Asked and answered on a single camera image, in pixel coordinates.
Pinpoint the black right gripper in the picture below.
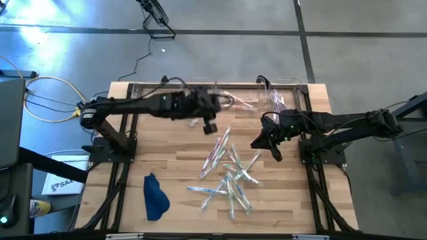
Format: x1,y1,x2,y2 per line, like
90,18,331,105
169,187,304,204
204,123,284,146
250,111,297,150

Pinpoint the white printed box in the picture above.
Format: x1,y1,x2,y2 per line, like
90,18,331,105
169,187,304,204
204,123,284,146
41,154,91,197

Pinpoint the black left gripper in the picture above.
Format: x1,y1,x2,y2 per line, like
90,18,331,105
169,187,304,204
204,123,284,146
189,88,235,121

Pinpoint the black computer mouse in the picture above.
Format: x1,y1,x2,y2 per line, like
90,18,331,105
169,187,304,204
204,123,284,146
0,194,20,230

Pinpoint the yellow floor cable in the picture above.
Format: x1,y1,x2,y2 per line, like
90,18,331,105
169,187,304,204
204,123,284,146
0,54,88,123

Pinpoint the yellow white can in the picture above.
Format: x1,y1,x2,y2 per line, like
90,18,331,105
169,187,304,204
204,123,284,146
29,199,53,219

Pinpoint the dark blue cloth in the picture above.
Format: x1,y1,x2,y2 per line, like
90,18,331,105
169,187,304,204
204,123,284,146
142,172,171,222

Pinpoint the clear plastic bin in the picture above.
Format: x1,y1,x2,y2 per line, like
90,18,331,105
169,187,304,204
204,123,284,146
179,81,218,129
130,81,183,116
266,77,310,129
216,79,270,113

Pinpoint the grey laptop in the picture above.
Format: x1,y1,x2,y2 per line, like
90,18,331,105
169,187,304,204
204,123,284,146
0,77,27,170

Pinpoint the grey metal desk frame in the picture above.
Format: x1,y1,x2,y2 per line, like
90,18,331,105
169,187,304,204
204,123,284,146
368,90,427,197

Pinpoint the black floor fan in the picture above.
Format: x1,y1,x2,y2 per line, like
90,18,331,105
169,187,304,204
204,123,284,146
135,0,177,41

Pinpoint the black fan cable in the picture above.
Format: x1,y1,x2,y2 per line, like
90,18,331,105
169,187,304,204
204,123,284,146
117,37,153,81

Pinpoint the black desk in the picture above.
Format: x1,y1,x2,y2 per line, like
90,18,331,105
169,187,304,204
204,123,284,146
0,146,90,236

